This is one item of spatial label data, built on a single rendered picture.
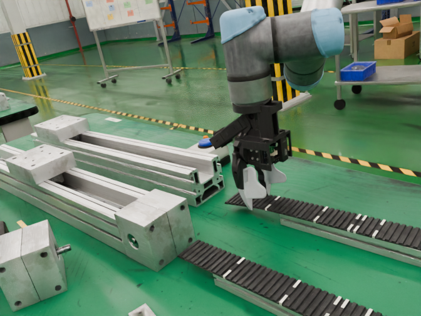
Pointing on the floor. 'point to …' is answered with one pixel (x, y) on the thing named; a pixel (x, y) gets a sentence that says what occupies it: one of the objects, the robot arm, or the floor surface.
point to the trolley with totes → (361, 69)
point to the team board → (121, 10)
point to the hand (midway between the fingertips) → (255, 196)
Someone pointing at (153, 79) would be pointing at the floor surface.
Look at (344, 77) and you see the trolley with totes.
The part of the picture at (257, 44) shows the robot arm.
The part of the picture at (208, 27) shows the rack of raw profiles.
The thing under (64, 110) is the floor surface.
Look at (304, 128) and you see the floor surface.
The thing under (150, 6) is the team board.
